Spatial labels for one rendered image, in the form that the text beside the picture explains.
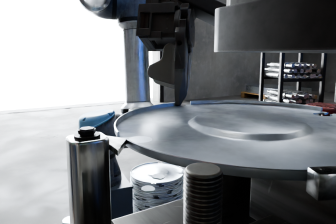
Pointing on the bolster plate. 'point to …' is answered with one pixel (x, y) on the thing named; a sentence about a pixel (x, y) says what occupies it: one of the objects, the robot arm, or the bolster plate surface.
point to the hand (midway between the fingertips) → (183, 97)
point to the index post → (89, 177)
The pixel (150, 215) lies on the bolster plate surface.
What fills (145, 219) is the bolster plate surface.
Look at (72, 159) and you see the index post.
